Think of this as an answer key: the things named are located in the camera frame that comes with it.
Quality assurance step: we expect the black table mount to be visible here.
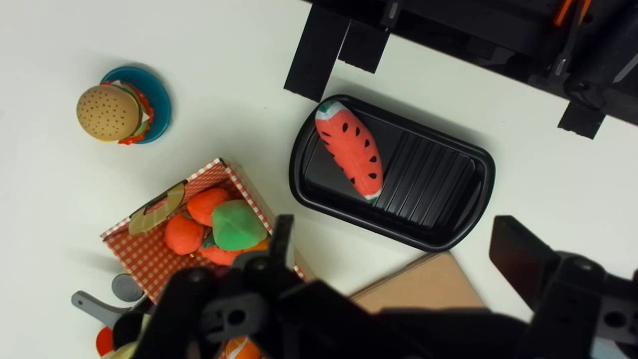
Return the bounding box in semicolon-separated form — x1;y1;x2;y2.
284;0;638;141

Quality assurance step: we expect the orange-red round toy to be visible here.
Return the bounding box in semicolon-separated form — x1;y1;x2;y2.
186;186;234;228

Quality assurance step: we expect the red watermelon slice toy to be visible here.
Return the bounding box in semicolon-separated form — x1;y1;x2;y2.
314;101;387;202

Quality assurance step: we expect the grey toy spatula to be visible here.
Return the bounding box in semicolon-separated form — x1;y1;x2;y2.
70;272;148;330

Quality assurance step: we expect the black ridged tray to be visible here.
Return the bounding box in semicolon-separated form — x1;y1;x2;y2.
288;93;499;254

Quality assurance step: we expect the toy burger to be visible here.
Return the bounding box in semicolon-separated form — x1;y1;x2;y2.
74;81;156;147

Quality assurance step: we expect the brown checkered box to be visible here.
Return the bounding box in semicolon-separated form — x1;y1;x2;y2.
100;157;308;306

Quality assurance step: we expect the green round toy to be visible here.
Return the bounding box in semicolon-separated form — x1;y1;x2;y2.
210;198;270;254

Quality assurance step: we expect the red round toy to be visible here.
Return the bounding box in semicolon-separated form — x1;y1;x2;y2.
164;214;208;258

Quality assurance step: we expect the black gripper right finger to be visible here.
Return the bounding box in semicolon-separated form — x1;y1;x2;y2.
489;216;638;359

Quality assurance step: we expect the brown cutting board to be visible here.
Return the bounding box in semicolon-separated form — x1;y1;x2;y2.
349;252;491;316

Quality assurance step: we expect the small teal plate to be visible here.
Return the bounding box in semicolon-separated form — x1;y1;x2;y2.
100;63;174;147

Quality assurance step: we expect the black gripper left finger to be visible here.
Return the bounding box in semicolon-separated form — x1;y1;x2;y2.
136;214;308;359

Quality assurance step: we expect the orange toy fruit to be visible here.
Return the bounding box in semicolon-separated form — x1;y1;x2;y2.
218;336;270;359

